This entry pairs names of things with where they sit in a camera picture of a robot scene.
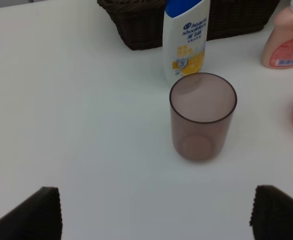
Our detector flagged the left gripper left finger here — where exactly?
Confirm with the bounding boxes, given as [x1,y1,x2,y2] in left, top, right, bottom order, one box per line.
[0,186,63,240]

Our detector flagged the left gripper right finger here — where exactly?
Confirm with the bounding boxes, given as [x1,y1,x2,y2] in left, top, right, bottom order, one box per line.
[249,185,293,240]

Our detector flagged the translucent purple plastic cup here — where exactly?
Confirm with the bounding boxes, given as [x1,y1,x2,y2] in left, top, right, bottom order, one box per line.
[169,72,238,162]

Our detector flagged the pink lotion bottle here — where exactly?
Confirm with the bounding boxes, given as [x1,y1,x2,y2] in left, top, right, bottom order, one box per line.
[261,0,293,69]

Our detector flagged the white blue shampoo bottle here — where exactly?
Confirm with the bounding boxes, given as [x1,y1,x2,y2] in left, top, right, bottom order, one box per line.
[162,0,211,86]

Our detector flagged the dark brown wicker basket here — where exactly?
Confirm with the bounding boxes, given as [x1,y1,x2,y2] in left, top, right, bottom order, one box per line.
[97,0,279,50]

